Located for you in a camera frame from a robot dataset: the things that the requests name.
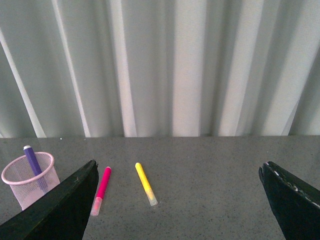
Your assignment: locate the pink mesh cup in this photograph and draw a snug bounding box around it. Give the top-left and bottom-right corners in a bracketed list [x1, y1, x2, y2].
[1, 152, 60, 210]

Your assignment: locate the purple marker pen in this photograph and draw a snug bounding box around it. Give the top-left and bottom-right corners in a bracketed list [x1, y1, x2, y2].
[23, 145, 48, 194]

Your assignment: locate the pink marker pen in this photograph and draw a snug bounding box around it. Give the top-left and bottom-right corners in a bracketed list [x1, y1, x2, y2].
[90, 166, 112, 216]

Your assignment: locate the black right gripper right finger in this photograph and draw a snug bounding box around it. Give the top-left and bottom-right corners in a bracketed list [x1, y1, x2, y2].
[258, 161, 320, 240]

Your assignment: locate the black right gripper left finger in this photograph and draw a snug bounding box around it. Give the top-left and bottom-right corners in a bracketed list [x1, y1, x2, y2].
[0, 160, 98, 240]

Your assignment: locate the white curtain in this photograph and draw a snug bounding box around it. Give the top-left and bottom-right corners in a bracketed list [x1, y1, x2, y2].
[0, 0, 320, 138]

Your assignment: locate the yellow marker pen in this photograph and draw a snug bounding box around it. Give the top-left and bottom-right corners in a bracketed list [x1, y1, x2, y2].
[135, 162, 158, 206]

